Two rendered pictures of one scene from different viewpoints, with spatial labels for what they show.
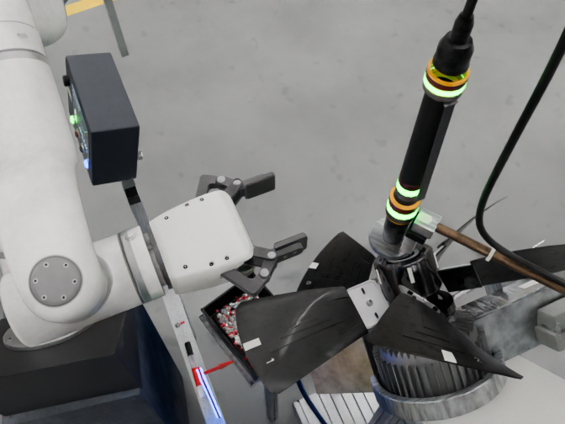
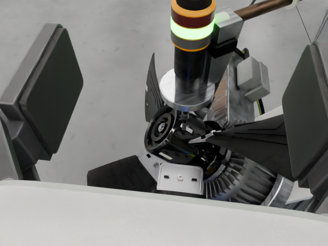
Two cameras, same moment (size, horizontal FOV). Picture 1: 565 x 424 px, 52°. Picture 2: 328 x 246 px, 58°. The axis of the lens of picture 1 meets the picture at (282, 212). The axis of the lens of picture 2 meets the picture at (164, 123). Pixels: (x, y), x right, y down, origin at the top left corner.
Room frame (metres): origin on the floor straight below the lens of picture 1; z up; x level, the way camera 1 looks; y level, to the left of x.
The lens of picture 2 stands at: (0.32, 0.07, 1.73)
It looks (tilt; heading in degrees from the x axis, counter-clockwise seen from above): 54 degrees down; 301
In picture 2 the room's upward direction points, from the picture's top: 1 degrees counter-clockwise
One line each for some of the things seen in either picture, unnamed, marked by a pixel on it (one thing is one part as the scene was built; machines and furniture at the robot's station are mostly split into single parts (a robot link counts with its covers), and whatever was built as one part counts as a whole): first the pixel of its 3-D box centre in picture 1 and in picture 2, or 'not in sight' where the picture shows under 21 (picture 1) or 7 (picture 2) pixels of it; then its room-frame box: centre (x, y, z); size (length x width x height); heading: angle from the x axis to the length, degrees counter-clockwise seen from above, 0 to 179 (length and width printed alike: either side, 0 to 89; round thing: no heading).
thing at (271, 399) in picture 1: (270, 389); not in sight; (0.46, 0.04, 0.40); 0.03 x 0.03 x 0.80; 38
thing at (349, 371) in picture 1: (344, 357); not in sight; (0.38, -0.14, 0.98); 0.20 x 0.16 x 0.20; 23
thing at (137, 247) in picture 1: (144, 262); not in sight; (0.29, 0.16, 1.65); 0.09 x 0.03 x 0.08; 24
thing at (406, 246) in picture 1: (402, 226); (196, 59); (0.42, -0.18, 1.49); 0.09 x 0.07 x 0.10; 58
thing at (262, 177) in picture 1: (245, 181); (2, 116); (0.40, 0.05, 1.65); 0.07 x 0.03 x 0.03; 114
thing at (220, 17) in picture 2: (423, 220); (218, 23); (0.41, -0.20, 1.53); 0.02 x 0.02 x 0.02; 58
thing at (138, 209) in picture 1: (139, 213); not in sight; (0.77, 0.37, 0.96); 0.03 x 0.03 x 0.20; 23
